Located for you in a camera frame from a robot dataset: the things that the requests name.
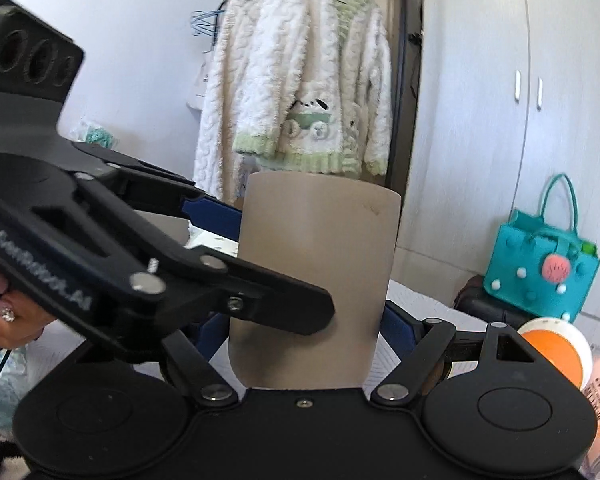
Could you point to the teal handbag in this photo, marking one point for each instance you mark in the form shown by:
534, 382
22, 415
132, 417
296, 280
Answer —
525, 270

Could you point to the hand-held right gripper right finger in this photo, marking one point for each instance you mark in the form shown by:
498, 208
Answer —
396, 326

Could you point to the person's left hand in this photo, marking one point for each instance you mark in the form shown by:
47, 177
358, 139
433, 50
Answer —
15, 322

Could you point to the black suitcase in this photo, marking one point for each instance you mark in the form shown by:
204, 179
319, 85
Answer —
485, 307

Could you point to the beige cup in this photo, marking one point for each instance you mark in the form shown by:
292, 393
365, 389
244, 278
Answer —
320, 240

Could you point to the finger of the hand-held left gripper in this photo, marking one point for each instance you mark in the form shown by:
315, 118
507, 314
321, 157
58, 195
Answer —
280, 305
215, 215

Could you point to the teal patterned cloth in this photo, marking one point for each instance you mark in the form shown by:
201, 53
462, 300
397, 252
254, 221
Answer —
96, 135

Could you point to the white wardrobe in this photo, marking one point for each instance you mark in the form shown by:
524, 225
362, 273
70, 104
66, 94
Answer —
480, 135

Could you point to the clear plastic bag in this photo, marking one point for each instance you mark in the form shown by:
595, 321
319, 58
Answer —
2, 400

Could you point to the white fluffy cardigan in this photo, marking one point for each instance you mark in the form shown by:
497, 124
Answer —
290, 75

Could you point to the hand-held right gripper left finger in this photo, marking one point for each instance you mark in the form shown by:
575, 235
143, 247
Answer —
215, 340

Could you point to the orange and white lid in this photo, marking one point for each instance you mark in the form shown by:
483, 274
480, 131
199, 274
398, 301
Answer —
560, 355

